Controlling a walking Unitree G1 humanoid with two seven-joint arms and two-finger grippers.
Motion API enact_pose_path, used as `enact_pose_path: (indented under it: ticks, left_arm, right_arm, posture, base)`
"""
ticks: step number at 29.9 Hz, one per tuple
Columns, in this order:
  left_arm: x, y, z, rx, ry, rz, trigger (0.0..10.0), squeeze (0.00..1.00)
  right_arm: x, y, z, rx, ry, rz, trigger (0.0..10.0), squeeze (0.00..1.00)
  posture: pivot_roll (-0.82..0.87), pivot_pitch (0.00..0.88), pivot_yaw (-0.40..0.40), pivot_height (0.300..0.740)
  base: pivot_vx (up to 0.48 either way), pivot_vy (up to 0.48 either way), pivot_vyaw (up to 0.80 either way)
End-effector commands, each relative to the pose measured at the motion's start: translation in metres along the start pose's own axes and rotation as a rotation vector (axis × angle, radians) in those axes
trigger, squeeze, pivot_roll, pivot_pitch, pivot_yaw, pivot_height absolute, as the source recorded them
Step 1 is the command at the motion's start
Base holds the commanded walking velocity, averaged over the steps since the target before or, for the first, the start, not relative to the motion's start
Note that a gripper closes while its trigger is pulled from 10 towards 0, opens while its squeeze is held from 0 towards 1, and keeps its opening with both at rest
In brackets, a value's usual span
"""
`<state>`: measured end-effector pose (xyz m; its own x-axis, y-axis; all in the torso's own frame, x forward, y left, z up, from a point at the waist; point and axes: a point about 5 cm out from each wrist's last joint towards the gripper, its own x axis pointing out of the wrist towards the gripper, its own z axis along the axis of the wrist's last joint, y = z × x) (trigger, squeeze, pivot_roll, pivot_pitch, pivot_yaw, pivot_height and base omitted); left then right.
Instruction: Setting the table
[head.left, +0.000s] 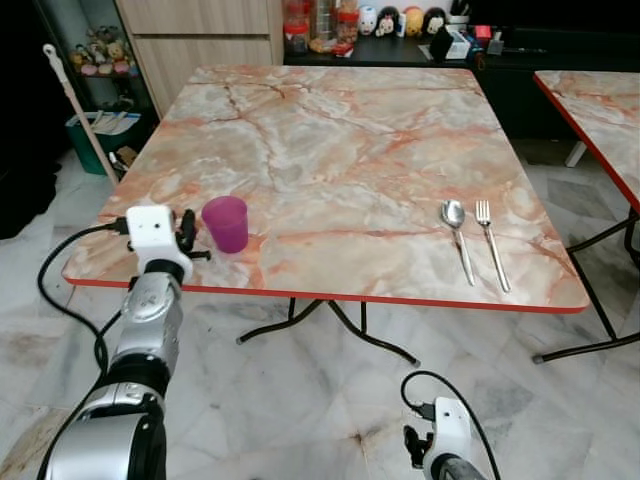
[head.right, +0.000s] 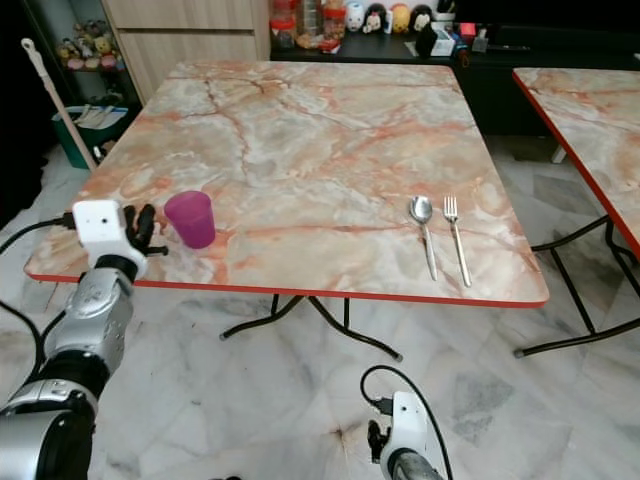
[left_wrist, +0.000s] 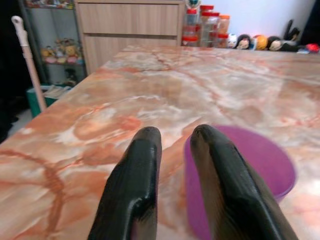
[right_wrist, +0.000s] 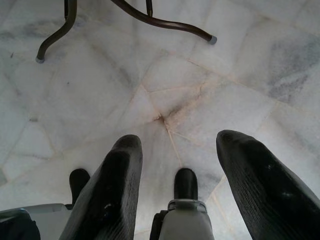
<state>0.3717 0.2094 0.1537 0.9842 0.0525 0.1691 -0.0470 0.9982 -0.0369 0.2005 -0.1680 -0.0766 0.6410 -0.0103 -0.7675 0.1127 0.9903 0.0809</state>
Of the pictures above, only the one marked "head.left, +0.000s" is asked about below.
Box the purple plastic cup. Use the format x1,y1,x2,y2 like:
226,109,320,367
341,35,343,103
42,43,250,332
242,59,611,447
202,196,249,254

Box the green plastic bin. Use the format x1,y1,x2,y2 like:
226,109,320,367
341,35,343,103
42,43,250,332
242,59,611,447
66,110,143,177

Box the black metal table legs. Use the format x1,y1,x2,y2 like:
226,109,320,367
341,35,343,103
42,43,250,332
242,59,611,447
237,298,421,367
533,210,640,364

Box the light wooden cabinet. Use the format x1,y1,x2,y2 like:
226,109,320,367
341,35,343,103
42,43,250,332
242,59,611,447
115,0,286,117

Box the dark shelf with plush toys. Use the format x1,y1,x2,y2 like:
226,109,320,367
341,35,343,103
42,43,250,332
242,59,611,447
38,0,156,121

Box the silver metal fork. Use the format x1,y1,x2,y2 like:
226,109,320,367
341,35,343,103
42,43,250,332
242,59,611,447
474,200,512,294

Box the red lidded plastic jar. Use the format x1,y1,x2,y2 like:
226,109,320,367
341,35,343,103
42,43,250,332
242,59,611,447
283,0,312,54

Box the silver metal spoon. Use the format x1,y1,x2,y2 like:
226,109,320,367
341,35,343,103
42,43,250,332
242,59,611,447
441,200,477,288

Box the clear plastic jar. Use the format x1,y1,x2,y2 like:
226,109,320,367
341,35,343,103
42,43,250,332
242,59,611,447
310,0,339,54

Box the white toy figurine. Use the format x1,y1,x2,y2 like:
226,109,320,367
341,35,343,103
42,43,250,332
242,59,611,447
358,6,379,37

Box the yellow toy figurine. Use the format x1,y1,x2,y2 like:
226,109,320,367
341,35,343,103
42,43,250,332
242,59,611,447
402,7,425,38

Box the white blue box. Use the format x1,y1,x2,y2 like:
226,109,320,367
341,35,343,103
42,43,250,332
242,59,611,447
445,28,474,60

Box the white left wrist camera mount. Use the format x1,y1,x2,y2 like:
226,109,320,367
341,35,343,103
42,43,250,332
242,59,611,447
126,205,191,277

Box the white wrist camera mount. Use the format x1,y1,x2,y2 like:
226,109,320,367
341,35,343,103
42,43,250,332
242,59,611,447
430,398,474,471
126,205,191,277

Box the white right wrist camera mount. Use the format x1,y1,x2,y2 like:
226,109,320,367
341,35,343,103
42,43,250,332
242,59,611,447
430,398,474,471

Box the pale broom handle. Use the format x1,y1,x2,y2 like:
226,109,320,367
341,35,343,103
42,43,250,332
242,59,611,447
43,44,121,187

